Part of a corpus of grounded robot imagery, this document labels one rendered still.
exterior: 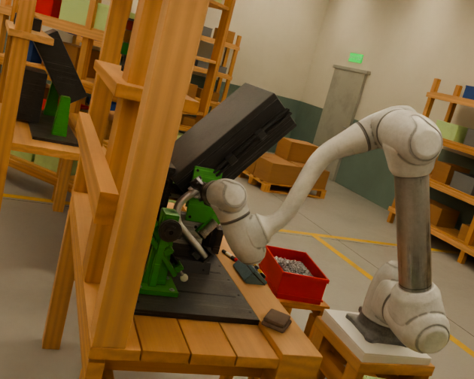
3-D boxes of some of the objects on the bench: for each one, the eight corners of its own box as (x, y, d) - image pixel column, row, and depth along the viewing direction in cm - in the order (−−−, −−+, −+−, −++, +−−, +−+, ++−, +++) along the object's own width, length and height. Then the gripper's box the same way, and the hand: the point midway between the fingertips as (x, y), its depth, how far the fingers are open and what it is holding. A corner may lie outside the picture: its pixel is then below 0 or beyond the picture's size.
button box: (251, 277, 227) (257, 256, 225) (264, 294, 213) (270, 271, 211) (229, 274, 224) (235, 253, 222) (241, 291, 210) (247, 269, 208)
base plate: (185, 215, 282) (186, 211, 282) (258, 325, 182) (259, 319, 182) (102, 202, 267) (104, 198, 267) (132, 314, 167) (134, 308, 167)
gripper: (235, 205, 188) (213, 201, 211) (209, 168, 185) (189, 168, 207) (217, 219, 186) (197, 213, 209) (191, 180, 183) (174, 179, 205)
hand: (195, 191), depth 205 cm, fingers closed on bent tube, 3 cm apart
